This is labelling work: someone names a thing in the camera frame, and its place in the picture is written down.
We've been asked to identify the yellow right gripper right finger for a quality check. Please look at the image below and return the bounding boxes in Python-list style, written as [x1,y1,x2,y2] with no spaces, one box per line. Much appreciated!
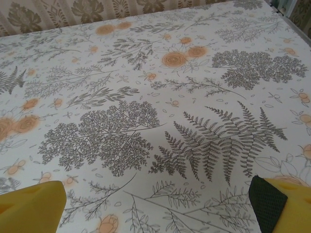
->
[247,175,311,233]

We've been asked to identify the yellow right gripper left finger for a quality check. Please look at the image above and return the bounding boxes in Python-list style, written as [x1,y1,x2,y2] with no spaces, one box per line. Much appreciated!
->
[0,180,68,233]

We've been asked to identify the aluminium table side rail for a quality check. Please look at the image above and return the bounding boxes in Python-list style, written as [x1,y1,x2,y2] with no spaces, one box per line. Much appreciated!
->
[281,16,311,49]

